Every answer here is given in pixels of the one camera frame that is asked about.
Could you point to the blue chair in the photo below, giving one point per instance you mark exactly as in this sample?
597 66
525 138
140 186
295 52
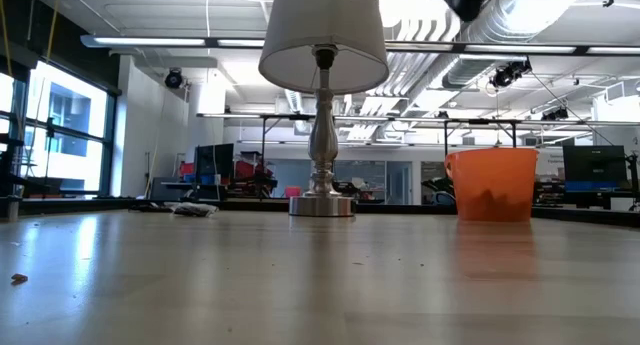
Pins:
445 199

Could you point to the dark brown Hershey's candy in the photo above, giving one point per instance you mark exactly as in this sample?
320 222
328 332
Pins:
150 208

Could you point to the blue white candy bar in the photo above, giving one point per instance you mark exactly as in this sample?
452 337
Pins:
195 209

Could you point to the silver ceiling duct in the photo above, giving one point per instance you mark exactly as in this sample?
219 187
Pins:
500 30

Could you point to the silver lamp with white shade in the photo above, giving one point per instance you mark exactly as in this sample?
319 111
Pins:
324 135

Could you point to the red storage bins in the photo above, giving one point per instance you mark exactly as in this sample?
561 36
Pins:
245 169

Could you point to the black hanging camera rig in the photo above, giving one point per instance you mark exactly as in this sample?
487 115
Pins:
510 72

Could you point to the black computer monitor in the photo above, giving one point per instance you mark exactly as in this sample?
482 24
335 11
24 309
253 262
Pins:
595 162
214 162

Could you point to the orange pumpkin bucket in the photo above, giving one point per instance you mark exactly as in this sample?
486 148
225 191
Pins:
492 185

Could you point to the small brown crumb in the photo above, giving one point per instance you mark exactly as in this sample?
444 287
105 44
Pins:
19 278

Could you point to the pink storage bin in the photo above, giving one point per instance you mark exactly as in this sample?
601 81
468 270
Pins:
293 191

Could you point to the round black ceiling device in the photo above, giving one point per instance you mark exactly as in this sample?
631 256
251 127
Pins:
173 79

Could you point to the black overhead rack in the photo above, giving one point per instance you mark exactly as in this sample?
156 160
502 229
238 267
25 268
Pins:
400 119

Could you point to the long ceiling light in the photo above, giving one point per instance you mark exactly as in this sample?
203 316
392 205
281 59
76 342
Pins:
150 41
520 48

